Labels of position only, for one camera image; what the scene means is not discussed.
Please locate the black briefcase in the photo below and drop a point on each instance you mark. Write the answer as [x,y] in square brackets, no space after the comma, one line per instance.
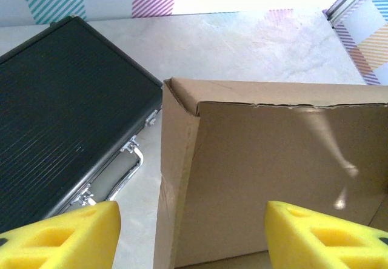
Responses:
[66,114]

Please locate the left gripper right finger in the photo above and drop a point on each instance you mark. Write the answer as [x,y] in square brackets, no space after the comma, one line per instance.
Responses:
[327,244]

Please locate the brown cardboard box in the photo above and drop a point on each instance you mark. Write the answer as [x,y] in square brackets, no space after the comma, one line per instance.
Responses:
[272,166]

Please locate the aluminium frame post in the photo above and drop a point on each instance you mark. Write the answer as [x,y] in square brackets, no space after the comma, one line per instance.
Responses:
[348,1]

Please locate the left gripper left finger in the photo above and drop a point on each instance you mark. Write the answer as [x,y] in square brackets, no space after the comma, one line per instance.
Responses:
[45,244]

